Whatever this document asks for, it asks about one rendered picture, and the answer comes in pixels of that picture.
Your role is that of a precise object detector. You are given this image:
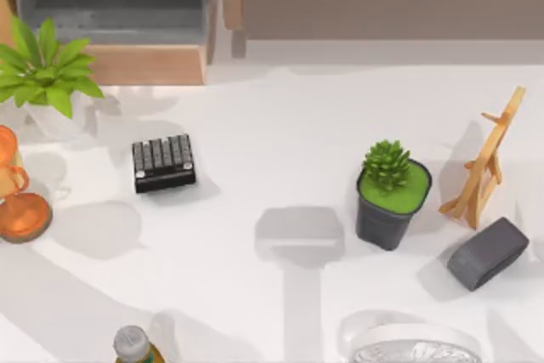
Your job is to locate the small black keypad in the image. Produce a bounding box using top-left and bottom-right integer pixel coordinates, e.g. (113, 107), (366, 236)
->
(131, 133), (197, 195)

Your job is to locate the succulent in black pot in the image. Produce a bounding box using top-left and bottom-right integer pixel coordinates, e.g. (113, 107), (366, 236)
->
(355, 139), (434, 252)

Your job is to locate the pale wooden drawer front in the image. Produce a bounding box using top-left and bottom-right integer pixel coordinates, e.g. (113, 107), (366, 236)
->
(80, 43), (209, 86)

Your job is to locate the wooden shelf unit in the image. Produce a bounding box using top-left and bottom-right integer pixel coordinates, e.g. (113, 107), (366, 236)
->
(220, 0), (544, 60)

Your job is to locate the small wooden easel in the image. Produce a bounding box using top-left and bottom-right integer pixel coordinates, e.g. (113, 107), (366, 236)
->
(439, 86), (527, 231)

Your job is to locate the bottle with grey cap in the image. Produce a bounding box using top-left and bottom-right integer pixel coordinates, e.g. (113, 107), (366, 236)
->
(112, 325), (166, 363)

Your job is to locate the white fan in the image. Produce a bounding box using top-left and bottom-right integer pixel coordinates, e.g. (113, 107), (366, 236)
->
(347, 322), (485, 363)

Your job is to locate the dark grey rounded box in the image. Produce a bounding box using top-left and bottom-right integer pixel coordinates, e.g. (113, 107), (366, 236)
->
(446, 216), (530, 292)

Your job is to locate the green plant in white pot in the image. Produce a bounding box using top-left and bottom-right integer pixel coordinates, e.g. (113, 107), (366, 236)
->
(0, 14), (106, 139)

